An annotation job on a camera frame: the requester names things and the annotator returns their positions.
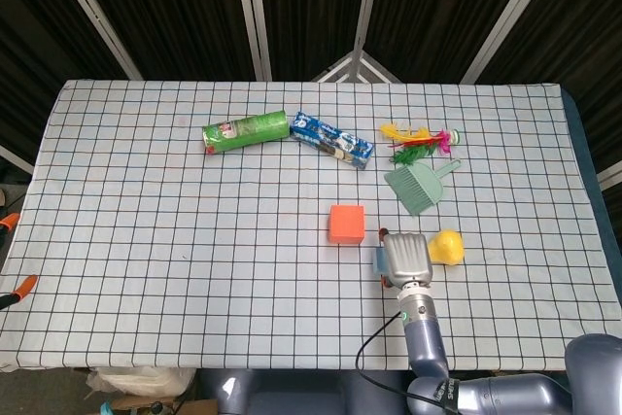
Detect mint green small dustpan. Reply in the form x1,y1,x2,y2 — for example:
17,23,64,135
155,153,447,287
406,157,462,206

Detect orange foam cube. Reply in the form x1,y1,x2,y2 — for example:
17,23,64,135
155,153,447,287
328,204,366,246

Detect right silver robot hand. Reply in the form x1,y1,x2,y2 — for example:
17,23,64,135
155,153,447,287
377,227,434,290

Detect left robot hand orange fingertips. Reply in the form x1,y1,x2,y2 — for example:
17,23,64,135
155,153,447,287
0,213,39,312

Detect green plastic dustpan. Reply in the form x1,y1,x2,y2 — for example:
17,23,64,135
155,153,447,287
383,165,433,218

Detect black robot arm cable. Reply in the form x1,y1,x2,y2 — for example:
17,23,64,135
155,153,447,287
355,310,458,415

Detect light blue foam cube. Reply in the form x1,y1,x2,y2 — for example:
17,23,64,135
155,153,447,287
371,247,390,277

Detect yellow toy pear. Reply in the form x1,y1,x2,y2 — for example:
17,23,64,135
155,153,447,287
427,228,466,268

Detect green chip can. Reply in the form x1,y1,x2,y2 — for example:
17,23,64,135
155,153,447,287
201,110,292,157

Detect white plastic bag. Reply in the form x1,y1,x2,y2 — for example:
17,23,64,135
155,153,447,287
86,366,196,399

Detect white checked tablecloth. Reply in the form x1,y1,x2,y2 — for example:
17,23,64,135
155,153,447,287
0,78,622,373

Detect colourful feather shuttlecock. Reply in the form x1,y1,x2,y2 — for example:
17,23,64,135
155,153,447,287
378,121,462,167

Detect grey-blue robot torso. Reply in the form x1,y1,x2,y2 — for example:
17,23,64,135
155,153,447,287
196,368,407,415

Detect brown cardboard box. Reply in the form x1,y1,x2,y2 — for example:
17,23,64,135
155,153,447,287
109,398,220,415

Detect blue cookie box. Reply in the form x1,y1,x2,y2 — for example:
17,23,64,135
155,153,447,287
289,111,375,172

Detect dark folding screen white frames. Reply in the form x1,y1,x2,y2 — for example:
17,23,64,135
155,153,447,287
0,0,622,188

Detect white metal frame stand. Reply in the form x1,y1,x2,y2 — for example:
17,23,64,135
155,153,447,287
310,49,402,85

